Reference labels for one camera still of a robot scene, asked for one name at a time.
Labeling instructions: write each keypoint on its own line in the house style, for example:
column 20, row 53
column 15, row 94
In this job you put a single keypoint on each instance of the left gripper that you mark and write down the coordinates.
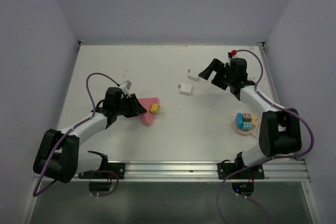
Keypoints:
column 136, row 108

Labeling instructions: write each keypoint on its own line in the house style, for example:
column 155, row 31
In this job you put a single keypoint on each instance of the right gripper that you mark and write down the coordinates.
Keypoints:
column 216, row 65

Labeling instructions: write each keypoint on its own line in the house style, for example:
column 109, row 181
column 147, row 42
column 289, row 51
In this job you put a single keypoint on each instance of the pink triangular power strip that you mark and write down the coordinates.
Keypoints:
column 148, row 118

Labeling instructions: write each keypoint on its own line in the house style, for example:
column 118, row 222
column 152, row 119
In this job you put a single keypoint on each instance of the yellow plug adapter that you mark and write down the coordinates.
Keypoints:
column 155, row 108

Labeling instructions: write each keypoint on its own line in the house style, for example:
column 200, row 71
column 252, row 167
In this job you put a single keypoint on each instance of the white charger plug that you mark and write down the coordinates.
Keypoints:
column 192, row 75
column 185, row 89

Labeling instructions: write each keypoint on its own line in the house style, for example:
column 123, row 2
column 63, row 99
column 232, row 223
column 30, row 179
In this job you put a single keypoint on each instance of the blue plug adapter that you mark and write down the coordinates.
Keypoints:
column 239, row 122

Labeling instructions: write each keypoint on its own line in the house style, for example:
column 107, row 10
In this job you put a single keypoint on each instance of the pink round socket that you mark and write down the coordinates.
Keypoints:
column 244, row 133

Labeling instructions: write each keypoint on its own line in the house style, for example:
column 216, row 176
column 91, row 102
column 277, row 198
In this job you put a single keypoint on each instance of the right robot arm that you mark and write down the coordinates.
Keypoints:
column 279, row 128

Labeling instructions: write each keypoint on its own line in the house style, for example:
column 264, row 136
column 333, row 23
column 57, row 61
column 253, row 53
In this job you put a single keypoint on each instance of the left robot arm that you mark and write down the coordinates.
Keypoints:
column 58, row 155

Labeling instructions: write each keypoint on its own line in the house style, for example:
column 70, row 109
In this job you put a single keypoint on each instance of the brown pink plug adapter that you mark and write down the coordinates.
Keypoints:
column 247, row 117

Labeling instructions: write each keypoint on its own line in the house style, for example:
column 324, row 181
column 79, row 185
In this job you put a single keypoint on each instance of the small yellow plug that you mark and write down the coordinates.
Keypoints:
column 255, row 121

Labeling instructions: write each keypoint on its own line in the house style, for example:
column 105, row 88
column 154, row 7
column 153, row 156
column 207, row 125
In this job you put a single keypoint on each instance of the teal plug adapter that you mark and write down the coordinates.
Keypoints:
column 246, row 126

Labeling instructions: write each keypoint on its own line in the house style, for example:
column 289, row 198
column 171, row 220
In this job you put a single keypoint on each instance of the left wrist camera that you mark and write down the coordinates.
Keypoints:
column 125, row 87

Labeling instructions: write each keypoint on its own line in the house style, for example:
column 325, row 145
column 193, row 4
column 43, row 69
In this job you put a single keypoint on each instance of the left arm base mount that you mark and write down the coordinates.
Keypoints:
column 110, row 171

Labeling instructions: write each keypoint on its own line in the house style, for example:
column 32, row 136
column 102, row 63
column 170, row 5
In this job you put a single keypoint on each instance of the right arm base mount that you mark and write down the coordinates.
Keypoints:
column 227, row 167

